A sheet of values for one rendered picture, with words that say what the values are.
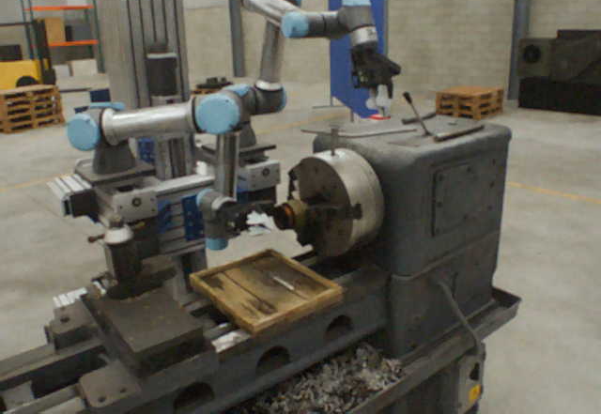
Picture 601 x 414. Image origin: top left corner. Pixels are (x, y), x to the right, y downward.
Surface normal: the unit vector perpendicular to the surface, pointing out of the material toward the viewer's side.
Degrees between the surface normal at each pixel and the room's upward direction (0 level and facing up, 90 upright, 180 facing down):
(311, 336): 88
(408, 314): 90
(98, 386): 0
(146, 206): 90
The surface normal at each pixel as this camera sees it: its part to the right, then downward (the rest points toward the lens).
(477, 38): -0.70, 0.24
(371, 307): 0.62, 0.19
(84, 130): -0.18, 0.32
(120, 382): -0.04, -0.95
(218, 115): 0.08, 0.30
